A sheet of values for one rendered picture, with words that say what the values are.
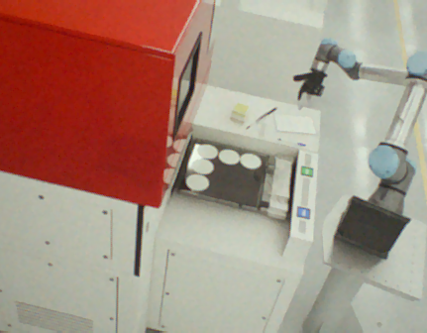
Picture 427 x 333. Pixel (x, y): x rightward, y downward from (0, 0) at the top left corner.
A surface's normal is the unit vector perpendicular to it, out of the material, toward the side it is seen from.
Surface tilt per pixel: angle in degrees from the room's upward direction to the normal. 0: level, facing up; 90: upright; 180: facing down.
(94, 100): 90
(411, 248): 0
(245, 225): 0
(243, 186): 0
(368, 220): 90
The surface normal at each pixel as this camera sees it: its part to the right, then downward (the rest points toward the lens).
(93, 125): -0.19, 0.65
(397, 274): 0.14, -0.72
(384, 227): -0.42, 0.58
